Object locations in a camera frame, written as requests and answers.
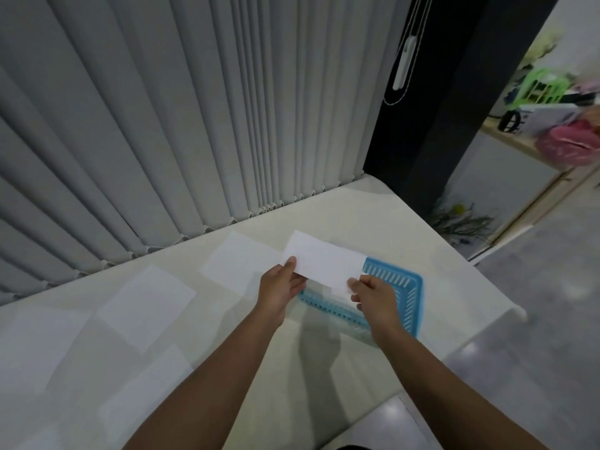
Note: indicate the person's left hand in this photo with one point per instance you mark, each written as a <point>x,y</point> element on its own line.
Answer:
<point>274,290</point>

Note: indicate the person's right hand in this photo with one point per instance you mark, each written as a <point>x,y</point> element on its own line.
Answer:
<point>380,306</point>

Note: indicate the person's right thumb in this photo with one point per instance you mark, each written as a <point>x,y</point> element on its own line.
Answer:
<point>356,290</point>

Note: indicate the person's left thumb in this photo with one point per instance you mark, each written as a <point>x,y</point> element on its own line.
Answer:
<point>288,264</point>

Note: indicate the person's right forearm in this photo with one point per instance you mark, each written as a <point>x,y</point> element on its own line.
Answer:
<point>440,393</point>

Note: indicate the person's left forearm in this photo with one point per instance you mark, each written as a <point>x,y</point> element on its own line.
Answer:
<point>220,384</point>

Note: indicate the blue plastic basket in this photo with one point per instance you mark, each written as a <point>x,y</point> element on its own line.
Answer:
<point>405,290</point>

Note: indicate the white paper sheet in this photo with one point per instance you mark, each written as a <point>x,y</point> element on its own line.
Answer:
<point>145,393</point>
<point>37,349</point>
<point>145,304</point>
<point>234,264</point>

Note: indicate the wooden shelf cabinet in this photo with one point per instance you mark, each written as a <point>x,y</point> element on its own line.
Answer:
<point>511,182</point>

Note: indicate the grey vertical blinds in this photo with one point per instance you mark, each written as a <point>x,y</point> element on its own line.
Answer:
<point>164,112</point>

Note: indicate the black round object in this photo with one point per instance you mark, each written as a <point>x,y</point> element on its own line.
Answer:
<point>510,120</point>

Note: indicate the white box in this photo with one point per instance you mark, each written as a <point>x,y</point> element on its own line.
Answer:
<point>546,118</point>

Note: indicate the pink bag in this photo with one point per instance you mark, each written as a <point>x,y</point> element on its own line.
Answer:
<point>569,142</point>

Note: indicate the green plastic basket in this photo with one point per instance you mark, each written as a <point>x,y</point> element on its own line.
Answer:
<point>543,86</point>

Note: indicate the white flowers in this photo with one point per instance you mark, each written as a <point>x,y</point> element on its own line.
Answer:
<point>546,44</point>

